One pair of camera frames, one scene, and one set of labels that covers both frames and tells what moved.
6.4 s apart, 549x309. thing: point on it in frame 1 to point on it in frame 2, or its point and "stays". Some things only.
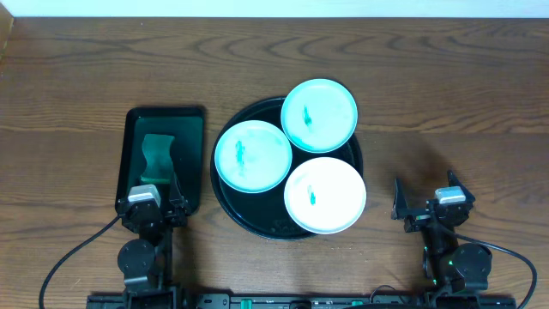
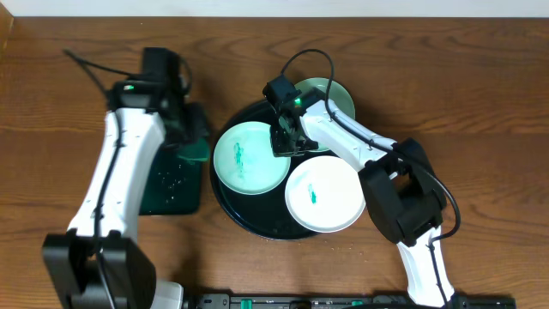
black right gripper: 401,206 to 280,149
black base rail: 301,300 stays
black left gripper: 160,210 to 189,130
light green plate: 253,156 stays
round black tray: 267,214 stays
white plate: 325,195 stays
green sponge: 159,160 to 197,150
